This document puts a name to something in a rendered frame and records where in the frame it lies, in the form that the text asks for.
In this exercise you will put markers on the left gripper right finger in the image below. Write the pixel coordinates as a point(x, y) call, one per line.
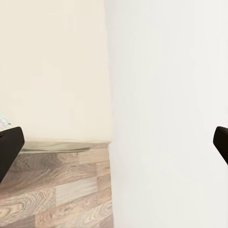
point(220, 140)

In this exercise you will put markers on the bed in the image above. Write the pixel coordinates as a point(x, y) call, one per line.
point(54, 74)

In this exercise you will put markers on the board game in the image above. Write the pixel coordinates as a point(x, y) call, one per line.
point(4, 122)

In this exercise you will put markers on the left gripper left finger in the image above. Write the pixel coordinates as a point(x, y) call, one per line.
point(11, 142)

